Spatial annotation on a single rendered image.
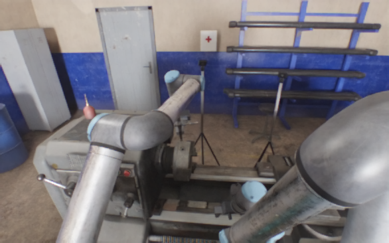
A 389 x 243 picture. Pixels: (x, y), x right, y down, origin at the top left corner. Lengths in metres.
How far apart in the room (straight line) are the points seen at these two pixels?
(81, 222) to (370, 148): 0.66
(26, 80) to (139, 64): 1.98
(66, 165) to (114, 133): 0.62
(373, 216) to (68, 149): 1.19
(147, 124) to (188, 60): 3.49
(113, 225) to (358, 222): 1.19
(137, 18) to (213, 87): 1.96
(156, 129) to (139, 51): 3.66
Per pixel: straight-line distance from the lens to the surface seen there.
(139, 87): 4.45
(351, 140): 0.31
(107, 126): 0.68
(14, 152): 3.86
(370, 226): 0.50
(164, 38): 4.11
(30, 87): 4.42
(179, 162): 1.15
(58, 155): 1.23
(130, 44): 4.30
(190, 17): 4.00
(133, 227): 1.33
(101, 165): 0.67
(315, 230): 1.27
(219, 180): 1.52
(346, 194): 0.33
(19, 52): 4.28
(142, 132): 0.63
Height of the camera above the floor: 1.89
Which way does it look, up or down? 28 degrees down
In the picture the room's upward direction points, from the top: 1 degrees counter-clockwise
